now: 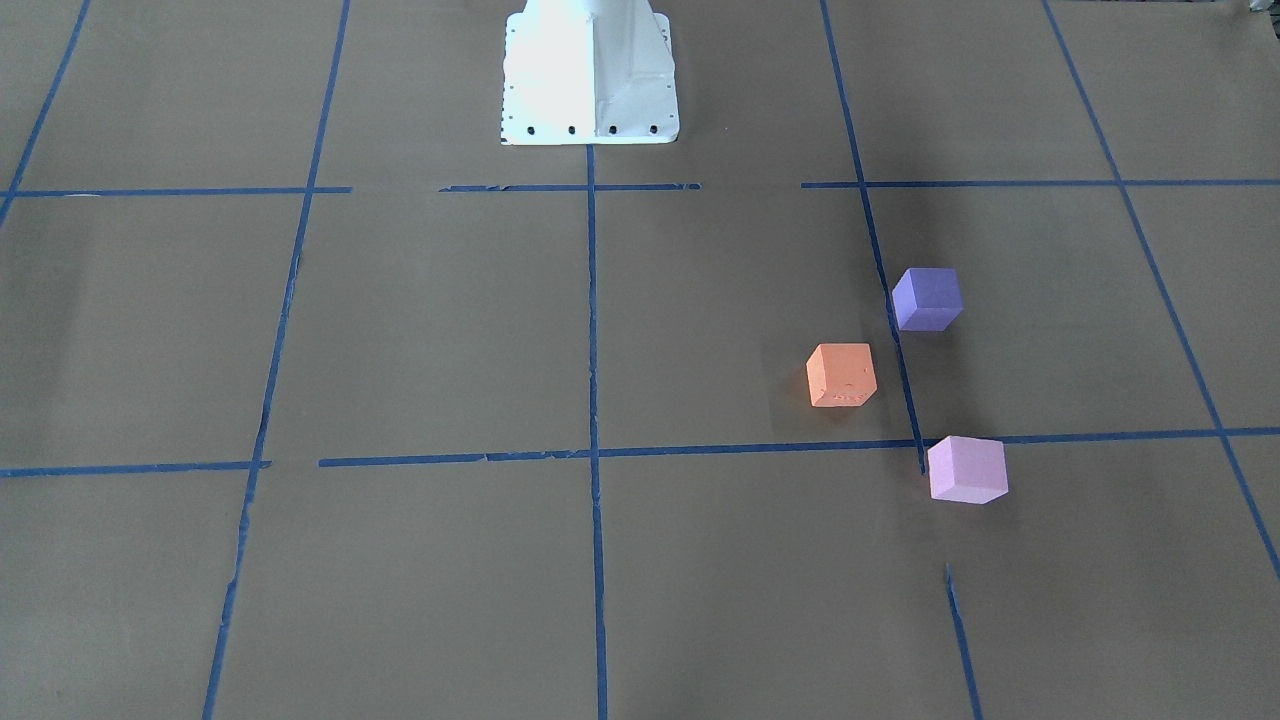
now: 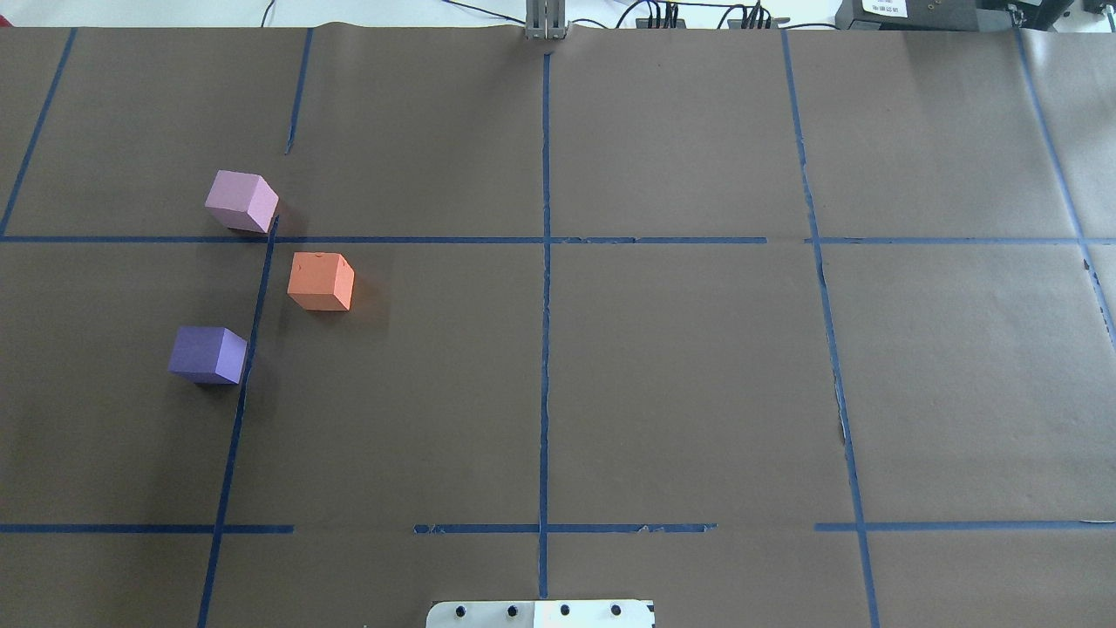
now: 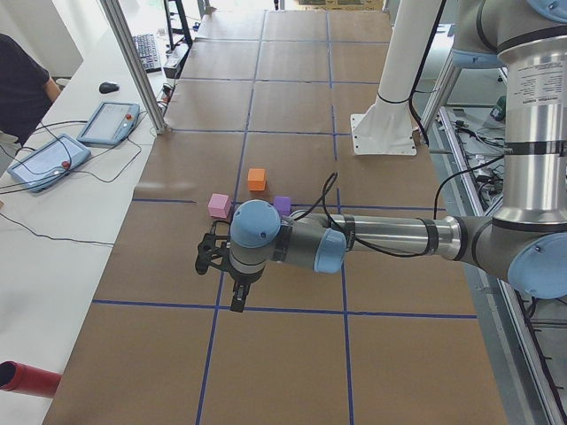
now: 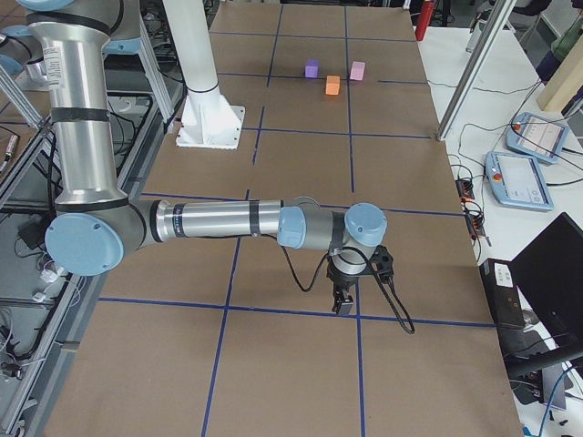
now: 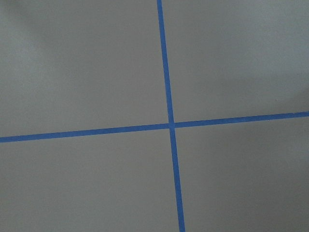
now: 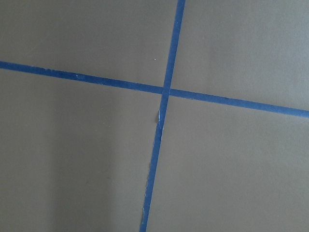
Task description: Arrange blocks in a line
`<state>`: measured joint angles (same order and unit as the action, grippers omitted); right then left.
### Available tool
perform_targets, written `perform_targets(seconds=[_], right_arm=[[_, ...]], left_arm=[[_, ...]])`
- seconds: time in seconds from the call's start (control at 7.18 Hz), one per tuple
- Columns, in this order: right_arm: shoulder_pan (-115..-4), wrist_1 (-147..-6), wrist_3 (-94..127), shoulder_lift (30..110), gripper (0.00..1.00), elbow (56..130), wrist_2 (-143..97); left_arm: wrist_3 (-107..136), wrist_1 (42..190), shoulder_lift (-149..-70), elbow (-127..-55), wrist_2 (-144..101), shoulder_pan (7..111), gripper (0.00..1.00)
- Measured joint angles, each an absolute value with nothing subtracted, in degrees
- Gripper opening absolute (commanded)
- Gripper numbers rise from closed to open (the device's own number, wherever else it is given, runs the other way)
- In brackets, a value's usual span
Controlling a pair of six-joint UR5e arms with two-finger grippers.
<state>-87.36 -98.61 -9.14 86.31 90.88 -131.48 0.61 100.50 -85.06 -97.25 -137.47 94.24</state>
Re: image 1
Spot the pink foam cube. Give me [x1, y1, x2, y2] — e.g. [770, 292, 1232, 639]
[927, 436, 1010, 503]

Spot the orange foam cube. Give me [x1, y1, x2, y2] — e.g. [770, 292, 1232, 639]
[806, 343, 878, 407]

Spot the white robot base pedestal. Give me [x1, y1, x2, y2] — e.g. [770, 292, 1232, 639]
[500, 1, 681, 146]

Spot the purple foam cube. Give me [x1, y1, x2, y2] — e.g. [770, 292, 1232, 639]
[890, 266, 965, 332]

